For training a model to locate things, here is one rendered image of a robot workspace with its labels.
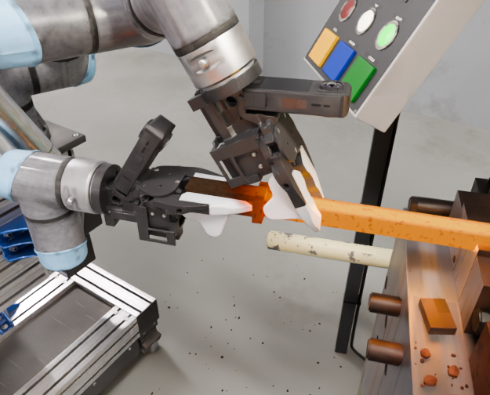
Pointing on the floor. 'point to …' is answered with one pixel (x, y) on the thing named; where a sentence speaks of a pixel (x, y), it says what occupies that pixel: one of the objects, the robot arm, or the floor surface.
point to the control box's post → (380, 149)
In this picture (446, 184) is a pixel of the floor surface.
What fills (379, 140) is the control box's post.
